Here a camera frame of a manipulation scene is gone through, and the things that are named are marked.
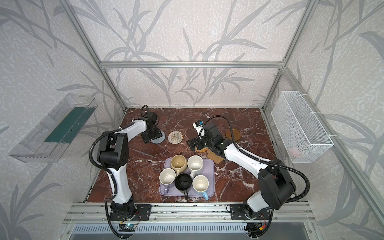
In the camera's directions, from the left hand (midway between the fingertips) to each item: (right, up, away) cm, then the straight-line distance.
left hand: (158, 132), depth 101 cm
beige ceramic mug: (+16, -18, -12) cm, 27 cm away
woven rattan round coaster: (+30, -11, -5) cm, 32 cm away
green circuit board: (-6, -44, -29) cm, 53 cm away
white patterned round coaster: (+11, -3, +1) cm, 12 cm away
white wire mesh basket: (+72, +2, -40) cm, 82 cm away
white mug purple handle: (+10, -24, -17) cm, 31 cm away
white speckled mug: (+26, -19, -12) cm, 34 cm away
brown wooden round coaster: (+55, -1, +6) cm, 56 cm away
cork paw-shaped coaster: (+37, -14, -7) cm, 40 cm away
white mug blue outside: (+29, -27, -19) cm, 44 cm away
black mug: (+20, -27, -19) cm, 38 cm away
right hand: (+26, 0, -16) cm, 30 cm away
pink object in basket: (+76, -7, -29) cm, 82 cm away
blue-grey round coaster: (+1, -5, -1) cm, 5 cm away
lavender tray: (+33, -21, -14) cm, 42 cm away
